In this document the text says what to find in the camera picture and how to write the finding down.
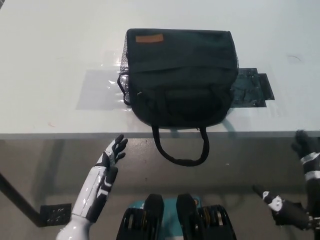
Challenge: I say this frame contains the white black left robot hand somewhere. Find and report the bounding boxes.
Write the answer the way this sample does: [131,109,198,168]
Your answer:
[71,134,129,223]

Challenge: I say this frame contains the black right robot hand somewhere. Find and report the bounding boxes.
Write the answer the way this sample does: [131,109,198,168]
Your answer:
[251,129,320,231]

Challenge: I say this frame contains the dark green soft travel bag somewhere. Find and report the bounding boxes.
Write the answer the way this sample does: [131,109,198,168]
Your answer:
[117,28,241,166]

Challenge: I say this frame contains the black floor plate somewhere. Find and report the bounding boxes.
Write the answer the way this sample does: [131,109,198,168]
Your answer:
[39,203,73,225]

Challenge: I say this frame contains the black table leg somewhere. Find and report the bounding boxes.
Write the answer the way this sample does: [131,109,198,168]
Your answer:
[0,171,41,229]

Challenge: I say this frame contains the grey tape patch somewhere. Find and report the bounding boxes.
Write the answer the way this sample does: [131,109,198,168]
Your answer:
[75,69,131,111]

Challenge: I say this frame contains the small matte black tape piece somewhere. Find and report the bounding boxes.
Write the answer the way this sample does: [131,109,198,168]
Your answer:
[257,73,276,101]

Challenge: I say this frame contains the large glossy black tape patch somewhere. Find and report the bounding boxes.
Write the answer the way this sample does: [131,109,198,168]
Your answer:
[228,66,266,109]

